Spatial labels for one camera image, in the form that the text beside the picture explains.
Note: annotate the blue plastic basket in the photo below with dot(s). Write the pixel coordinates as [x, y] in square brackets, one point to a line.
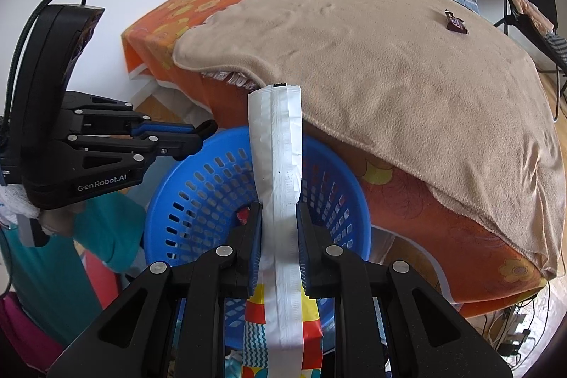
[199, 192]

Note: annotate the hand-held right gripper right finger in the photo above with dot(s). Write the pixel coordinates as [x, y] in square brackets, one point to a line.
[303, 254]

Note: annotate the beige fleece blanket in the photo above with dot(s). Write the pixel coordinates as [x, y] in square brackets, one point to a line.
[376, 72]

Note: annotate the person's left hand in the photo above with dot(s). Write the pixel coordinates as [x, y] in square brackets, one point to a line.
[62, 221]

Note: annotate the long white colourful snack bag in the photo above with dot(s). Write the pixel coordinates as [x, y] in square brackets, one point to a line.
[283, 183]

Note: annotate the brown chocolate bar wrapper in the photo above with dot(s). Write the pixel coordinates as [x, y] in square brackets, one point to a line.
[456, 23]

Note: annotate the orange flowered bedsheet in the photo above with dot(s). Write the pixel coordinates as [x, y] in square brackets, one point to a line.
[398, 205]

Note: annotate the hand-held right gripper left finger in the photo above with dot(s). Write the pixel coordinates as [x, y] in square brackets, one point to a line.
[254, 254]

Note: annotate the beige cloth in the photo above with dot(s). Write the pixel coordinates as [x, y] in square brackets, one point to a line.
[531, 8]

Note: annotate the person's pink trousers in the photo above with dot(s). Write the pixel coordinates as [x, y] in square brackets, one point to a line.
[26, 333]

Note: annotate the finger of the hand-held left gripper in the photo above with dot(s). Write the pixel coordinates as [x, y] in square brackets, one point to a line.
[177, 147]
[168, 129]

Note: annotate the striped cloth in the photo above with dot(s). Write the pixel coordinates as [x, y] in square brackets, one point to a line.
[558, 46]

